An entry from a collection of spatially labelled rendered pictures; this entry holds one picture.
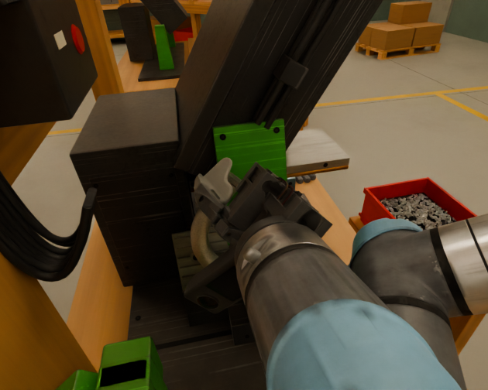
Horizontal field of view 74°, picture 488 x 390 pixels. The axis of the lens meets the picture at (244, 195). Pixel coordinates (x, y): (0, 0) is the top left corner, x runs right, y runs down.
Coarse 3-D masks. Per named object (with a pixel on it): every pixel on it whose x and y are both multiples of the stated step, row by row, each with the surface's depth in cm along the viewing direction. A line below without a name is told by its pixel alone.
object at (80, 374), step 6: (78, 372) 33; (84, 372) 33; (90, 372) 34; (72, 378) 32; (78, 378) 32; (84, 378) 33; (90, 378) 33; (96, 378) 34; (66, 384) 33; (72, 384) 32; (78, 384) 32; (84, 384) 32; (90, 384) 33; (96, 384) 33
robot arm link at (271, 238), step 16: (272, 224) 25; (288, 224) 24; (256, 240) 24; (272, 240) 22; (288, 240) 22; (304, 240) 22; (320, 240) 23; (240, 256) 24; (256, 256) 22; (240, 272) 23; (240, 288) 24
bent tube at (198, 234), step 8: (232, 176) 50; (232, 184) 50; (200, 216) 51; (192, 224) 52; (200, 224) 51; (208, 224) 52; (192, 232) 52; (200, 232) 52; (208, 232) 53; (192, 240) 52; (200, 240) 52; (208, 240) 54; (192, 248) 53; (200, 248) 52; (208, 248) 53; (200, 256) 53; (208, 256) 53; (216, 256) 55; (208, 264) 54
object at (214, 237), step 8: (184, 232) 57; (216, 232) 58; (176, 240) 57; (184, 240) 57; (216, 240) 59; (224, 240) 59; (176, 248) 58; (184, 248) 58; (216, 248) 59; (224, 248) 60; (176, 256) 58; (184, 256) 59; (192, 256) 58; (184, 264) 59; (192, 264) 60; (200, 264) 59; (184, 272) 60; (192, 272) 60; (184, 280) 60; (184, 288) 60
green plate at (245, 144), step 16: (224, 128) 50; (240, 128) 50; (256, 128) 51; (272, 128) 51; (224, 144) 51; (240, 144) 51; (256, 144) 52; (272, 144) 52; (240, 160) 52; (256, 160) 53; (272, 160) 53; (240, 176) 53
